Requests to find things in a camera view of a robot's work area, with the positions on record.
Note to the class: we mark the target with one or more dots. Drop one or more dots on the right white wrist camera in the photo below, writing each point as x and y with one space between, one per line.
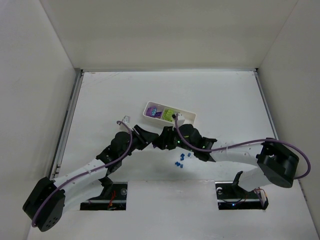
179 119

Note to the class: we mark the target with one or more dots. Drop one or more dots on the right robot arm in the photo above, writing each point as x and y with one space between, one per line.
273 162

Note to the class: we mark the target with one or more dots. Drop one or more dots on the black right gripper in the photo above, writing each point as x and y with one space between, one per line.
167 138

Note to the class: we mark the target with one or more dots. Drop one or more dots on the white divided plastic container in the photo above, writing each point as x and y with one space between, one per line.
189 116

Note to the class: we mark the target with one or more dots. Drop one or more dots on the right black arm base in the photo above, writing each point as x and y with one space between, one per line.
232 197

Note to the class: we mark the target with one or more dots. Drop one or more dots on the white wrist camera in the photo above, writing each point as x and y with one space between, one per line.
179 119
127 120

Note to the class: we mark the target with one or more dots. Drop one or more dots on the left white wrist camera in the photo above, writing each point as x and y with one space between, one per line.
127 120

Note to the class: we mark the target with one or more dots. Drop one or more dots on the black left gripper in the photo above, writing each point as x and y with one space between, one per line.
139 136

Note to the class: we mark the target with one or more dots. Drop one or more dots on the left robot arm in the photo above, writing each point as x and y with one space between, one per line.
50 198

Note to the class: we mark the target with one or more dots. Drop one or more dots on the purple lego brick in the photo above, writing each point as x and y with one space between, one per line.
153 112

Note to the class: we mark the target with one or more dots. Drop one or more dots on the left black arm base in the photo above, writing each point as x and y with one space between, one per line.
112 198

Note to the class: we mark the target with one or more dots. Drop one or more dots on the green lego brick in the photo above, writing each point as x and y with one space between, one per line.
167 115

